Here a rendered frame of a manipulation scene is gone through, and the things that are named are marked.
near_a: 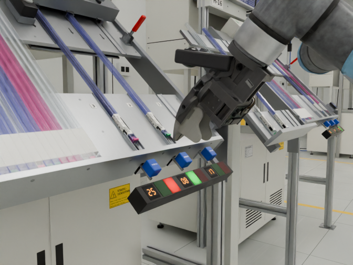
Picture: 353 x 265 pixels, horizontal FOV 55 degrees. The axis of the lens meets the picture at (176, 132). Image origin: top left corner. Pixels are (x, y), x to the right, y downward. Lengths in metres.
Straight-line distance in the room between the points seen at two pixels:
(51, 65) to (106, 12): 1.79
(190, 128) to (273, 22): 0.22
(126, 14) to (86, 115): 2.84
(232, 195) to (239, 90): 0.76
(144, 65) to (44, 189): 0.63
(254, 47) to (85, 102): 0.39
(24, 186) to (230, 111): 0.33
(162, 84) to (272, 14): 0.58
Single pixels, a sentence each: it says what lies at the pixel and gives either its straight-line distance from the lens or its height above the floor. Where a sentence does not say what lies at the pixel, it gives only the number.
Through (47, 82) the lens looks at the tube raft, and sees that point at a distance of 0.73.
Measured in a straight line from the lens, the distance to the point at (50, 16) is 1.03.
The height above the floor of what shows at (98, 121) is 0.79.
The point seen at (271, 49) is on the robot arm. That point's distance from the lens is 0.53.
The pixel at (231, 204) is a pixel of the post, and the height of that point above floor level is 0.45.
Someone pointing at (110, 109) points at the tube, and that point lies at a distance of 0.75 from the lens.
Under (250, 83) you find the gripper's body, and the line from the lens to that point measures 0.54.
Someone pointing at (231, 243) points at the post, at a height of 0.31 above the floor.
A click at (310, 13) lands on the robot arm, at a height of 0.95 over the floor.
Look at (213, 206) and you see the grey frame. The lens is 1.02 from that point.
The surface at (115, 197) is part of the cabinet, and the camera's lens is 1.09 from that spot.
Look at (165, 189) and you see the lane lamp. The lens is 0.69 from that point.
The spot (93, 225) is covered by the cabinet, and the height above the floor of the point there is 0.47.
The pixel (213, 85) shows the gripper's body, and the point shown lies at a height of 0.86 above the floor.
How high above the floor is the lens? 0.84
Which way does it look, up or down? 6 degrees down
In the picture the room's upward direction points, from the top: straight up
